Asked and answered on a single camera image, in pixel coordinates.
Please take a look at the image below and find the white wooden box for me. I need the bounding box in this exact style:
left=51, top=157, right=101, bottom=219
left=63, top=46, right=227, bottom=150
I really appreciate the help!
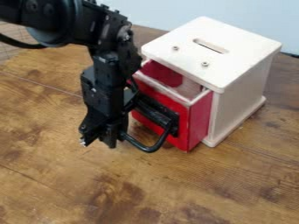
left=142, top=17, right=282, bottom=147

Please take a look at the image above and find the black metal drawer handle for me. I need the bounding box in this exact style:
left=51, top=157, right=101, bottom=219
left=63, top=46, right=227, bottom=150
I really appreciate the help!
left=126, top=94, right=181, bottom=153

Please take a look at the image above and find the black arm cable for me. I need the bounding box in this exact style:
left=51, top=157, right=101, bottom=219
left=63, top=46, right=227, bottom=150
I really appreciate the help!
left=0, top=32, right=49, bottom=50

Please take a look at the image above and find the red drawer front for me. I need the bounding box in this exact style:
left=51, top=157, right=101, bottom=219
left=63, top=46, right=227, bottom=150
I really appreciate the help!
left=129, top=59, right=215, bottom=153

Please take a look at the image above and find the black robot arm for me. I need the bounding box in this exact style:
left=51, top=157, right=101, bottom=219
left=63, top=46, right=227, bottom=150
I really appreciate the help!
left=0, top=0, right=142, bottom=148

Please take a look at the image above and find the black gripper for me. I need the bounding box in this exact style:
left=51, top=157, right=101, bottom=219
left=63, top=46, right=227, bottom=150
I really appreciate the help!
left=79, top=66, right=130, bottom=149

